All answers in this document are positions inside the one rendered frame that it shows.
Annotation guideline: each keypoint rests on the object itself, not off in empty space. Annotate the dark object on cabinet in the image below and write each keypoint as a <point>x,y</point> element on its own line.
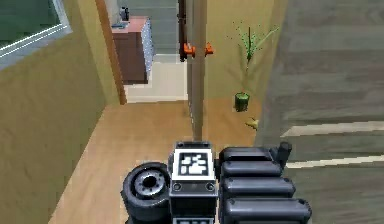
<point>124,14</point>

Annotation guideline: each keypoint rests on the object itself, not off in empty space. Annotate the small yellow object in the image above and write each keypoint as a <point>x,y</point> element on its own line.
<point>252,123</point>

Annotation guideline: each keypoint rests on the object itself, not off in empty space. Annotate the white framed window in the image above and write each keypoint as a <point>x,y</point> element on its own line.
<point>26,23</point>

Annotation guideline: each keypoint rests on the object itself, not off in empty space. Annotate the brown cabinet with pink top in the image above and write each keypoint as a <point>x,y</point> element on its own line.
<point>133,50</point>

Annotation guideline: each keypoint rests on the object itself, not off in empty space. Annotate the tan room door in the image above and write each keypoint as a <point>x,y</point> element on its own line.
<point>198,73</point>

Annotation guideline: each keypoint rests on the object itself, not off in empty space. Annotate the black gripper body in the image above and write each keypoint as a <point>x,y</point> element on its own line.
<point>146,190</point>

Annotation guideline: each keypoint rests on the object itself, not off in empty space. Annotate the green potted house plant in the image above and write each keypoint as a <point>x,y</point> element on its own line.
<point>246,66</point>

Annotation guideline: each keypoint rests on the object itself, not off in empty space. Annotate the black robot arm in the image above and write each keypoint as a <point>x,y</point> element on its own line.
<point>253,186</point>

